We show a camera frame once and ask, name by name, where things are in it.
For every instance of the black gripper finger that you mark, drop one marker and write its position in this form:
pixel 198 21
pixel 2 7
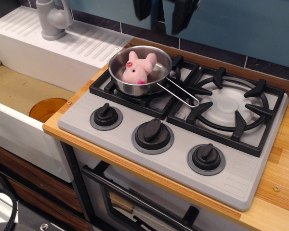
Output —
pixel 142 8
pixel 182 13

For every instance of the stainless steel pan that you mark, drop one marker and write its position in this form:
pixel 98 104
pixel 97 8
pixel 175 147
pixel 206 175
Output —
pixel 157 79

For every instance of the pink stuffed pig toy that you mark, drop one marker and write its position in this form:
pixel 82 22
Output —
pixel 137 70

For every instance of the black left stove knob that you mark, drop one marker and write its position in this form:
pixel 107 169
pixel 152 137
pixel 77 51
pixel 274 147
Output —
pixel 106 118

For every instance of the black stove knob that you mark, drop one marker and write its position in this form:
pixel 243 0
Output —
pixel 106 118
pixel 152 137
pixel 206 160

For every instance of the grey toy stove top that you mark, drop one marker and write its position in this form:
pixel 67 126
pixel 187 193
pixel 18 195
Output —
pixel 235 185

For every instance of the black middle stove knob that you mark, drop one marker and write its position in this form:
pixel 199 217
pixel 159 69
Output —
pixel 152 137

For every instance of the black right stove knob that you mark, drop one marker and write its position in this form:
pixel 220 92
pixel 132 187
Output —
pixel 206 160

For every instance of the grey toy faucet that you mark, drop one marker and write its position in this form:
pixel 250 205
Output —
pixel 53 21

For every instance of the black left burner grate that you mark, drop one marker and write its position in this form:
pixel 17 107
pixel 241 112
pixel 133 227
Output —
pixel 156 104

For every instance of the black burner grate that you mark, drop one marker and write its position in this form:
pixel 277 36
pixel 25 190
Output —
pixel 240 113
pixel 156 104

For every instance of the black right burner grate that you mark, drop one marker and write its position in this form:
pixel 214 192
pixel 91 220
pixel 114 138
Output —
pixel 240 113

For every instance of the white toy sink unit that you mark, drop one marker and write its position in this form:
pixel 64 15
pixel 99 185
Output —
pixel 33 69

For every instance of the toy oven door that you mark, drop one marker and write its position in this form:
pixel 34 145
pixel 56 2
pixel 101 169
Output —
pixel 129 203

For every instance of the wooden drawer cabinet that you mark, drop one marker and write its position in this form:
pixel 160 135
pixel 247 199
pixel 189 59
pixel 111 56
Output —
pixel 40 190

